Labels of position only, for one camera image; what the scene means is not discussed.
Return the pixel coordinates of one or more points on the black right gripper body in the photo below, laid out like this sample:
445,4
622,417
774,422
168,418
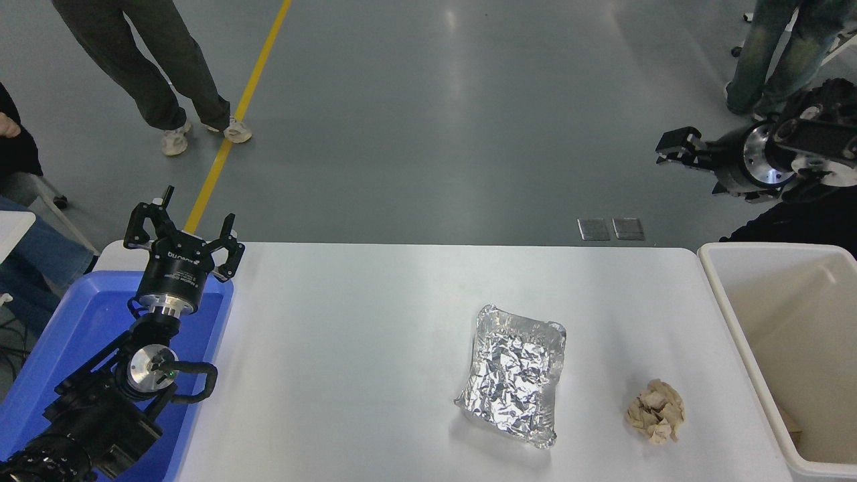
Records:
731,164

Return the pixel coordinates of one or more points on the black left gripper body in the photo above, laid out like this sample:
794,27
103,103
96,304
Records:
175,271

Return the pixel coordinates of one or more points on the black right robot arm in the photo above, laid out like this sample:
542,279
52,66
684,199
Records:
823,134

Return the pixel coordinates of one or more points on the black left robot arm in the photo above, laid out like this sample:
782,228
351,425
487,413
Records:
94,415

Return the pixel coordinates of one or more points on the person's hand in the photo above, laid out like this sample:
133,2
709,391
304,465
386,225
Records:
7,124

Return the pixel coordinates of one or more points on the metal floor plate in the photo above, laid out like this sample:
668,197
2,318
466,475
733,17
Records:
594,229
628,228

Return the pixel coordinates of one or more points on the grey chair with caster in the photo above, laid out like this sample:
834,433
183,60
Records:
59,201

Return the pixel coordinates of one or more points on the blue plastic tray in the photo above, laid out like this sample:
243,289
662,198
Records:
80,321

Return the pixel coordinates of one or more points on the seated person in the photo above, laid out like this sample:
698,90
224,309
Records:
40,254

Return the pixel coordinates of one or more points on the large pale bin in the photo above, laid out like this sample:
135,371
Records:
743,288

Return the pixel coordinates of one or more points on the white desk corner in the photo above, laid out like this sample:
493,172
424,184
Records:
12,234

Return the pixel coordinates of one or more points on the standing person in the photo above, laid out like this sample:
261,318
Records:
127,53

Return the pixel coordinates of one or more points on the crumpled tan paper ball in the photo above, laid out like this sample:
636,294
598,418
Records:
656,412

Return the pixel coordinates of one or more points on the crumpled foil tray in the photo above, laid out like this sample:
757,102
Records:
513,375

